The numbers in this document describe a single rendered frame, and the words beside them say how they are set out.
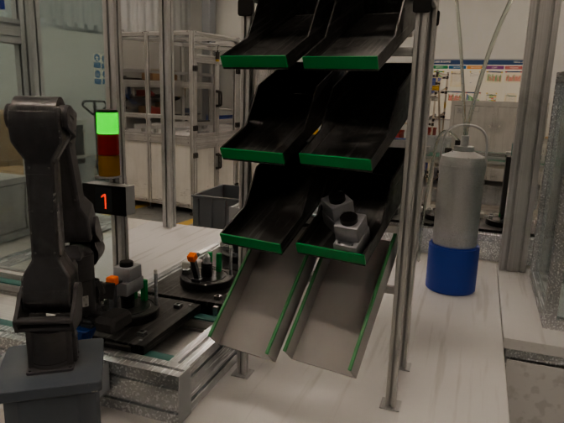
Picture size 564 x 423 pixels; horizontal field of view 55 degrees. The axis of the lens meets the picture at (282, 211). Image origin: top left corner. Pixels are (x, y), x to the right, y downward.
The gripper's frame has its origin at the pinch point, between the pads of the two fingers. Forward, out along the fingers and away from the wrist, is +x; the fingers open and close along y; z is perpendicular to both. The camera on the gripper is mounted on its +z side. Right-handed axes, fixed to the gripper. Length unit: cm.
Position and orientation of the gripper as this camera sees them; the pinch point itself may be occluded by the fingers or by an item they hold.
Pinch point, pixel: (81, 340)
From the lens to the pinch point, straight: 109.8
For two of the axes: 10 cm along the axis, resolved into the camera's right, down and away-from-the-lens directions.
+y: -9.4, -1.0, 3.2
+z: 3.3, -1.9, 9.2
